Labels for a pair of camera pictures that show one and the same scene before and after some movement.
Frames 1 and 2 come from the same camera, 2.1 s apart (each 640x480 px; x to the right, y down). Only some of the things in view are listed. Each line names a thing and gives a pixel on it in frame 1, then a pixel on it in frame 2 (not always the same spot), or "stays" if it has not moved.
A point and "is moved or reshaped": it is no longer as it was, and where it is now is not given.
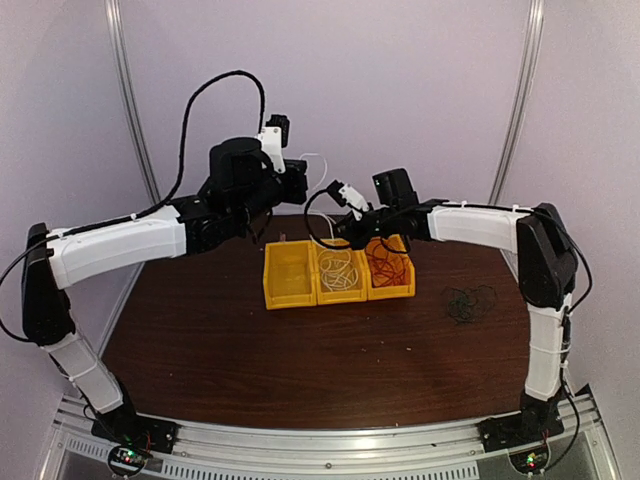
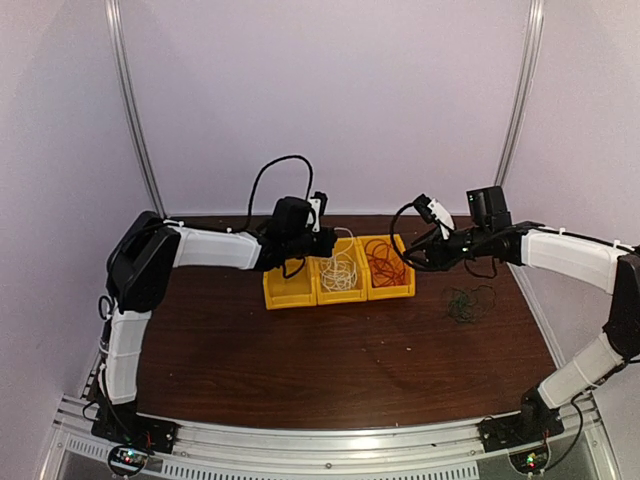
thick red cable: [386, 268] stays
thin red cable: [386, 268] stays
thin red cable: [386, 268] stays
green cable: [484, 302] stays
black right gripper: [352, 234] -> [433, 245]
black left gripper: [296, 193] -> [329, 239]
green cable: [458, 306] stays
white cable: [336, 274] stays
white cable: [319, 183] is moved or reshaped
